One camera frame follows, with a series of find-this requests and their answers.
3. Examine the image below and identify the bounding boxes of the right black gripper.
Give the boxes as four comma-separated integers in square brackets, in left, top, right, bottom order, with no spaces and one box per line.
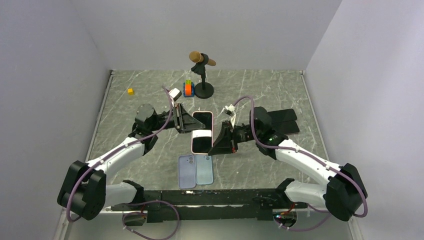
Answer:
[208,120,261,155]

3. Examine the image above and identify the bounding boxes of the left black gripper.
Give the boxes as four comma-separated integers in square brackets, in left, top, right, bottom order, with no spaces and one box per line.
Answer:
[150,103,207,135]

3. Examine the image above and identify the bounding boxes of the pink phone case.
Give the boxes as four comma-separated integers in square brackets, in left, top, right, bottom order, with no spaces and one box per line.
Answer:
[190,110,215,156]

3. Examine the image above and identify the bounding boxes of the light blue phone case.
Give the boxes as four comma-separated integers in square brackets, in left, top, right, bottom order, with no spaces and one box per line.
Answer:
[194,154,214,185]

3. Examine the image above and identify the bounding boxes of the lilac phone case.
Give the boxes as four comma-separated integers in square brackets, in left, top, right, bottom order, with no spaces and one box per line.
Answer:
[177,154,196,189]

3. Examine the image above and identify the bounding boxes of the black phone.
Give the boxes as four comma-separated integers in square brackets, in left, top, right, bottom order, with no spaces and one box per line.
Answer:
[267,108,298,124]
[272,120,300,135]

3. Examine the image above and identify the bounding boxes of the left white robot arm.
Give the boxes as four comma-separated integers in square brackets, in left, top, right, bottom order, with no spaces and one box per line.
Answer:
[57,103,206,222]

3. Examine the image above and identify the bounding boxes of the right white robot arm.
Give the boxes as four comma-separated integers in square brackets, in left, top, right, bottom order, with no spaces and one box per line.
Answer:
[208,105,368,222]

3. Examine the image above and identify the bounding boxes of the black microphone stand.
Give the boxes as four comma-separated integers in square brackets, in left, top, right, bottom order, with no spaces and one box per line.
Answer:
[191,63,214,99]

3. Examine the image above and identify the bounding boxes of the colourful toy block stack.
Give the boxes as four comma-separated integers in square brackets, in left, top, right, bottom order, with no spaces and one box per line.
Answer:
[183,79,195,98]

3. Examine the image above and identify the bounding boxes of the wooden toy microphone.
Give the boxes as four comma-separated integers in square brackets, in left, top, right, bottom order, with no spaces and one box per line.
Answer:
[188,51,217,66]

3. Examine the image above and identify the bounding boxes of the yellow cube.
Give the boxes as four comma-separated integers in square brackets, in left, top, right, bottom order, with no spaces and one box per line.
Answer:
[127,88,135,96]

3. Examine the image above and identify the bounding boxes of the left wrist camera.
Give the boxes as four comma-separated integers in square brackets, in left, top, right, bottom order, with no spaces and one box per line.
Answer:
[168,88,182,102]

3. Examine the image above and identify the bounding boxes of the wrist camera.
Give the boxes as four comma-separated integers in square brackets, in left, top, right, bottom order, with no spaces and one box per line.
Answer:
[168,88,182,102]
[224,104,236,119]

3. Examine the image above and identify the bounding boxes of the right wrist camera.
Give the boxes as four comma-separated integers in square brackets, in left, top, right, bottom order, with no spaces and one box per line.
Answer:
[224,104,236,119]

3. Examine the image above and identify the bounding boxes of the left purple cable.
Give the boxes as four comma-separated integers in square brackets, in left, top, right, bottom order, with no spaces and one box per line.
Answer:
[65,86,182,240]

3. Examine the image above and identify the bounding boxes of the purple cable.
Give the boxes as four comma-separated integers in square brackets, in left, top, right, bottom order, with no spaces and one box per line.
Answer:
[65,86,182,240]
[228,96,369,232]

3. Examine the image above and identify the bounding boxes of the black base frame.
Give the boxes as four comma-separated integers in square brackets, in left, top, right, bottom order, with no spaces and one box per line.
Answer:
[110,188,309,223]

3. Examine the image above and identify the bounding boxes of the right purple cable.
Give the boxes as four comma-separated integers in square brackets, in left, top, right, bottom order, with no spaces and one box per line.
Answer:
[228,96,369,232]

